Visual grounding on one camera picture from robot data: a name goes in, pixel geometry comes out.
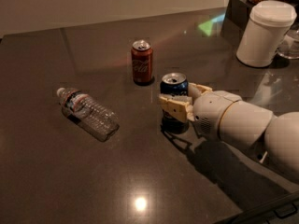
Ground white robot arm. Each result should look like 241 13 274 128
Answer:
159 83 299 183

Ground clear glass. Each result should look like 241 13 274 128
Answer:
278 30 299 60

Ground black drawer handle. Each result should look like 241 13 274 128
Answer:
274 203 298 219

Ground white lidded container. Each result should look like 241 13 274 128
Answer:
236 1 297 68

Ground clear plastic water bottle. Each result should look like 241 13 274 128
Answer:
56 88 120 142

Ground red coca-cola can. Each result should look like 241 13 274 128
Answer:
131 39 153 84

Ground blue pepsi can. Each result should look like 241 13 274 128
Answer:
160 73 189 134

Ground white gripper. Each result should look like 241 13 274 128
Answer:
158 83 242 140

